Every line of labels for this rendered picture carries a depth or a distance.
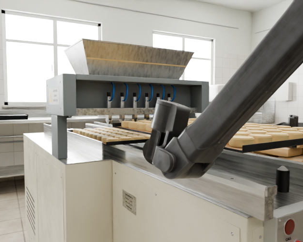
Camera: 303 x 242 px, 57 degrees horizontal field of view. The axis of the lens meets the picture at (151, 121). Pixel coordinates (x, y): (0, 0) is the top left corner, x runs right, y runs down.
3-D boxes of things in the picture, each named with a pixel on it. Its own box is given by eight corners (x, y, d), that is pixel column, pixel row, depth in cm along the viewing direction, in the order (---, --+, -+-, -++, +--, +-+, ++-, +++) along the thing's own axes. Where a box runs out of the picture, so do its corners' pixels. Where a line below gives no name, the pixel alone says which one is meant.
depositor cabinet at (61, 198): (25, 239, 219) (22, 133, 214) (111, 220, 257) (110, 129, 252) (67, 375, 110) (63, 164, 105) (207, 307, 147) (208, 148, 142)
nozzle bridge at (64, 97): (46, 151, 133) (44, 79, 131) (171, 141, 170) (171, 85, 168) (63, 164, 105) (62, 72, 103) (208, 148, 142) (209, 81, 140)
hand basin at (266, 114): (290, 142, 520) (292, 82, 514) (277, 143, 503) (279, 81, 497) (248, 136, 608) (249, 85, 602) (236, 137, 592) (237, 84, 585)
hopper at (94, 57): (64, 79, 134) (63, 50, 133) (162, 84, 162) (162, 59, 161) (82, 74, 109) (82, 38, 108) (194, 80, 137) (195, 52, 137)
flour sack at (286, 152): (247, 151, 474) (248, 142, 473) (263, 149, 497) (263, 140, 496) (288, 158, 413) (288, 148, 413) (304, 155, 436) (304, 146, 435)
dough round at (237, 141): (258, 146, 59) (258, 137, 58) (247, 149, 55) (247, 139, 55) (235, 143, 62) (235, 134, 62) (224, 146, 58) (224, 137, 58)
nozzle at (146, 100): (142, 122, 130) (142, 83, 129) (147, 122, 131) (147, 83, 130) (149, 123, 125) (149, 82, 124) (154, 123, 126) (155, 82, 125)
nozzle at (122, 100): (118, 123, 123) (117, 82, 122) (124, 123, 125) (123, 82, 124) (123, 124, 118) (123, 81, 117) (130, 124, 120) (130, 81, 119)
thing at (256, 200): (50, 132, 225) (50, 123, 224) (54, 132, 226) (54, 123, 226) (266, 223, 53) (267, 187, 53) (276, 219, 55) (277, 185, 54)
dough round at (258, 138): (268, 142, 64) (268, 134, 64) (275, 146, 59) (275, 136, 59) (245, 142, 64) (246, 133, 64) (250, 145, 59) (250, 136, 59)
